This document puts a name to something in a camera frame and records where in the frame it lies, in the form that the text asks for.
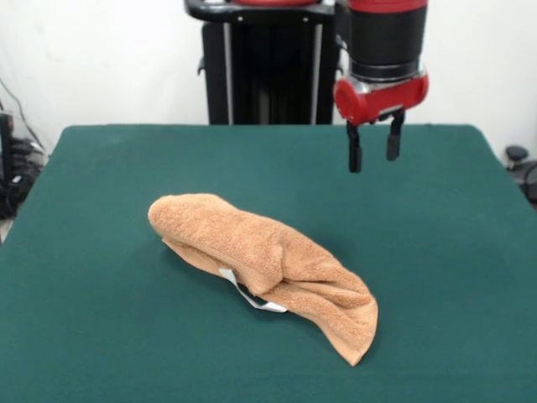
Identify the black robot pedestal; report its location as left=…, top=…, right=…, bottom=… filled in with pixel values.
left=183, top=0, right=349, bottom=126

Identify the dark green table cloth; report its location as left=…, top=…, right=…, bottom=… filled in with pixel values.
left=0, top=123, right=537, bottom=403

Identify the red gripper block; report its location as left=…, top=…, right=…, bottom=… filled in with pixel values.
left=333, top=73, right=430, bottom=174

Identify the thin grey wall cable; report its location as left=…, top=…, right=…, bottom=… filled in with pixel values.
left=0, top=77, right=45, bottom=154

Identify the orange terry towel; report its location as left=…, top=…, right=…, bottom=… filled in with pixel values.
left=147, top=192, right=379, bottom=367

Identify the grey office chair base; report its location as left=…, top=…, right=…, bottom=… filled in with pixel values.
left=504, top=144, right=537, bottom=198

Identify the black equipment with cables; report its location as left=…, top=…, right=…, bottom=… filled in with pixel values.
left=0, top=111, right=47, bottom=222

